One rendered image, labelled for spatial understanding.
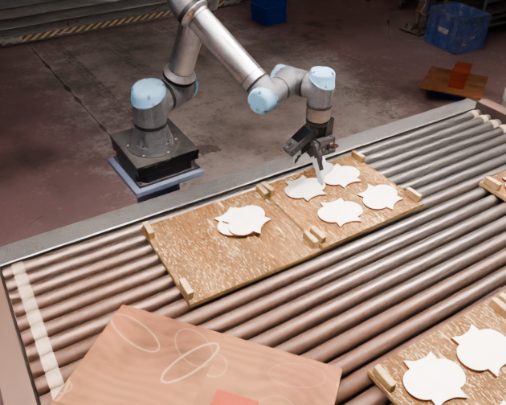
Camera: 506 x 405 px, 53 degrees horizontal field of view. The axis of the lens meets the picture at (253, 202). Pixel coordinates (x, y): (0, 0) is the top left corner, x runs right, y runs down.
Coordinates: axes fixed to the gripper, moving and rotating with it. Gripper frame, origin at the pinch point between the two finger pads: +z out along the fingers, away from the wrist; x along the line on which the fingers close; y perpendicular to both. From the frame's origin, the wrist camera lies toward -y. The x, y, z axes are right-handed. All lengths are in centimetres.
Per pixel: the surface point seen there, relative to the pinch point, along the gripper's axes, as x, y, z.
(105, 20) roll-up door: 469, 76, 92
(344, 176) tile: -1.6, 15.4, 4.6
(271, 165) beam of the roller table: 20.6, 0.2, 7.8
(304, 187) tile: 0.0, -0.4, 4.8
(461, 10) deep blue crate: 252, 400, 66
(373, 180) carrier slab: -7.7, 23.5, 5.4
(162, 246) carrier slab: -2, -52, 6
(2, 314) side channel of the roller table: -7, -95, 5
